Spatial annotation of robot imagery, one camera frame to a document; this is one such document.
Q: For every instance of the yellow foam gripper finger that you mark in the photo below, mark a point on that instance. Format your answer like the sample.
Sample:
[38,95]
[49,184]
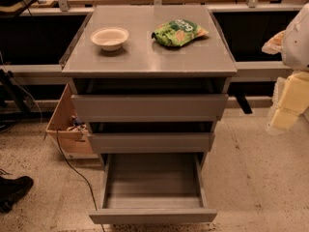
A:
[290,100]

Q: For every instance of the grey bottom drawer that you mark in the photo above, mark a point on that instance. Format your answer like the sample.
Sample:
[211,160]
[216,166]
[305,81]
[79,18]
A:
[153,188]

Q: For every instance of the grey drawer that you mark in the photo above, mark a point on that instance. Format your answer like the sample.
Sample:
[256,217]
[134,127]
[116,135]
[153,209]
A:
[150,100]
[153,188]
[152,137]

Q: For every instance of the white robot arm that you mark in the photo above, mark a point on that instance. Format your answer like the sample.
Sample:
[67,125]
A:
[293,42]

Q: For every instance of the grey drawer cabinet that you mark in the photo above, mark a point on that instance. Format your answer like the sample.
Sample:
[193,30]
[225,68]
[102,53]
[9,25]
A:
[141,56]

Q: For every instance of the grey middle drawer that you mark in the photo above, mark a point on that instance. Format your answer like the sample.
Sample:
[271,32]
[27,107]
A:
[152,137]

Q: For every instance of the grey top drawer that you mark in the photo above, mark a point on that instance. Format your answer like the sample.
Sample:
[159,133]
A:
[150,100]

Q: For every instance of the green snack bag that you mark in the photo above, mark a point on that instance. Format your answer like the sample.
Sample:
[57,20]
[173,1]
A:
[178,32]

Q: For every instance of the white paper bowl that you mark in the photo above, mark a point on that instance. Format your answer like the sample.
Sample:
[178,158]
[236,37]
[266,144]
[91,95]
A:
[110,38]

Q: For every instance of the wooden box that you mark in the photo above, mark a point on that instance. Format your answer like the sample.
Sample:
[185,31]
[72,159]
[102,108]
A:
[74,142]

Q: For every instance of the black shoe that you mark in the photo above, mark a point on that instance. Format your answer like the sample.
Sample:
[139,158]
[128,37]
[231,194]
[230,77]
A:
[12,190]

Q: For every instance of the grey metal rail frame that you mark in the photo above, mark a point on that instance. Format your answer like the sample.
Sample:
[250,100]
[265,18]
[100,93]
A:
[40,46]

